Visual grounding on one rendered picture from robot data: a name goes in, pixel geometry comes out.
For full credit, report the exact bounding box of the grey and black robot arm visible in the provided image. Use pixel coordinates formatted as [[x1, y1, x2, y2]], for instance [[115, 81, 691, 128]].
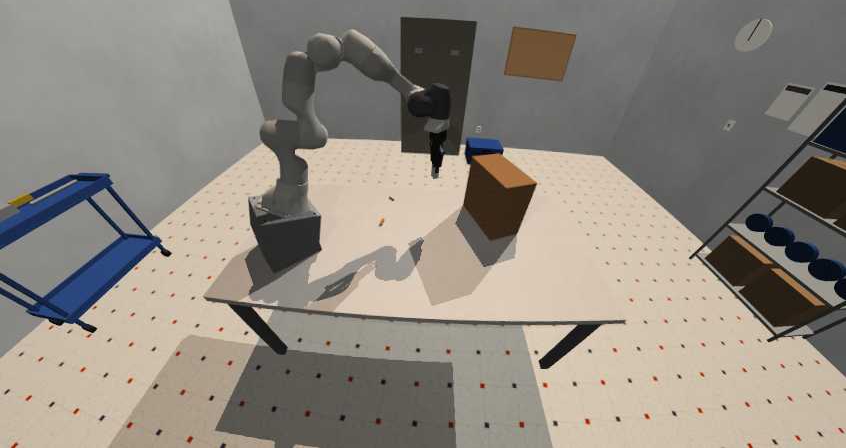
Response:
[[256, 29, 451, 218]]

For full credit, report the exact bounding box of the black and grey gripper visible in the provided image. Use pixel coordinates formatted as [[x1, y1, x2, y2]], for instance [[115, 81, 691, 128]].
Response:
[[429, 130, 447, 179]]

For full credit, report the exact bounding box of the dark brown chest of drawers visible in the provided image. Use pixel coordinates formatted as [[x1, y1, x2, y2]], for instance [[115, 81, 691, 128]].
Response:
[[468, 153, 537, 241]]

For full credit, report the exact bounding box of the brown wooden drawer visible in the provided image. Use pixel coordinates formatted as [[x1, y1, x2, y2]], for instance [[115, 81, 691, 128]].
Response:
[[480, 192, 499, 224], [476, 208, 494, 239], [469, 159, 487, 188], [484, 173, 505, 207], [464, 192, 479, 220], [467, 177, 482, 205]]

